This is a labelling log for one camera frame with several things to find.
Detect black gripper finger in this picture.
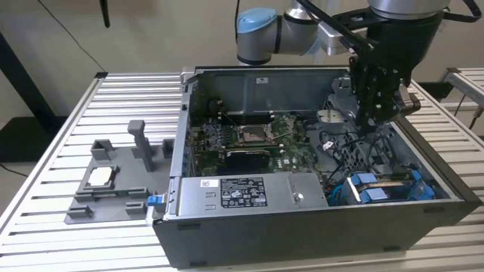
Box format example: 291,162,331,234
372,66,403,127
348,56,376,134

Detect black disk wire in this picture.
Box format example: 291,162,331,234
339,130,384,177

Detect blue disk carrier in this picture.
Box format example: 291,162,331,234
348,169,435,205

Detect black RAM slot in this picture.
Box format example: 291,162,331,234
221,112,275,118
221,117,275,125
225,144,284,150
225,141,284,146

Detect metal slat side table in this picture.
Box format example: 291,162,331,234
445,66,484,113

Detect thin locking lever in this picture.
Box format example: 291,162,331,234
273,115,301,139
220,109,240,128

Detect metal socket cover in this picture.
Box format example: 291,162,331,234
268,115,300,137

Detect green motherboard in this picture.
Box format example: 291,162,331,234
188,112,327,180

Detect CPU socket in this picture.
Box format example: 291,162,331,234
235,125,273,143

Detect black graphics card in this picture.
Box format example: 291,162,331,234
225,149,272,175

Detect silver power supply unit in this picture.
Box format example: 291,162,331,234
176,173,329,219

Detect black open PC case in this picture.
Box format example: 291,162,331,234
145,65,484,270

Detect grey parts rack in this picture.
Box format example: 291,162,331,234
63,119,177,227

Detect silver CPU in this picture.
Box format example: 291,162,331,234
88,167,115,187

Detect green RAM stick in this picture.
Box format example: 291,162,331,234
92,190,132,198

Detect black stand pole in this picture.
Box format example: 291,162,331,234
0,30,59,164

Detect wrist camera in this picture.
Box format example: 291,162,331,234
392,84,423,117

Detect silver drive bracket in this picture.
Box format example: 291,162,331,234
316,108,357,129

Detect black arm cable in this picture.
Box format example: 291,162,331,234
296,0,377,53

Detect black wire white connector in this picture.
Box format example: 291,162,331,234
319,129,337,159

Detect blue disk wire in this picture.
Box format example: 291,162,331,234
327,180,348,206

